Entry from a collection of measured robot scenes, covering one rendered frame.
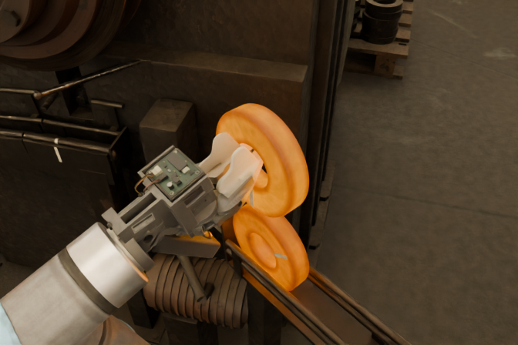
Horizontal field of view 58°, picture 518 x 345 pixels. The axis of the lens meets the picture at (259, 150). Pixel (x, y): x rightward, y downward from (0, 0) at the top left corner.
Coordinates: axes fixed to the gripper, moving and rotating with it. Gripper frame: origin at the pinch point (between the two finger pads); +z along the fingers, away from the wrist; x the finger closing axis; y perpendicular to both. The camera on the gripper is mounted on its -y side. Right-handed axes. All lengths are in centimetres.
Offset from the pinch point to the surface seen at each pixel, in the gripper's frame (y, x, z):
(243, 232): -21.0, 4.9, -5.4
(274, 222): -14.3, -1.3, -2.2
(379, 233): -108, 18, 44
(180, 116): -13.0, 27.5, 0.9
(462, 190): -119, 11, 84
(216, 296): -37.7, 8.1, -14.8
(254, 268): -23.0, -0.3, -7.9
